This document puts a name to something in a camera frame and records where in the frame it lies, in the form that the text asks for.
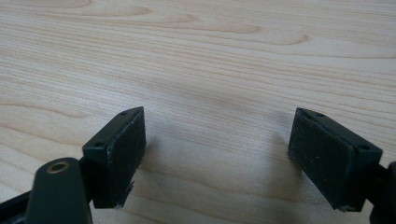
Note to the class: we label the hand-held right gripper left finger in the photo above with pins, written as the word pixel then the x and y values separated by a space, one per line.
pixel 118 155

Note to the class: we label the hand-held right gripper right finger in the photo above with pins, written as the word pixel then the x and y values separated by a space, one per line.
pixel 327 161

